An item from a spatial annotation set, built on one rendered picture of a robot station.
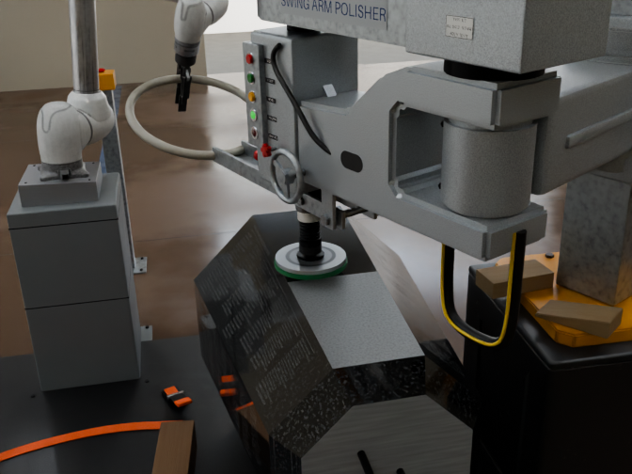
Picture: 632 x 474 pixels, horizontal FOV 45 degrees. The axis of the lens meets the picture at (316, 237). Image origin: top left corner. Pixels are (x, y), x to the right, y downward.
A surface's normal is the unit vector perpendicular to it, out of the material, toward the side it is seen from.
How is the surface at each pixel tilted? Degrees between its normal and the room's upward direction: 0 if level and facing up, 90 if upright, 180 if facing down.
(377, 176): 90
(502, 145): 90
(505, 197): 90
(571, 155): 90
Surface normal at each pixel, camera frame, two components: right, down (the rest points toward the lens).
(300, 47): 0.59, 0.31
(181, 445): -0.03, -0.91
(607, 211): -0.76, 0.28
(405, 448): 0.22, 0.39
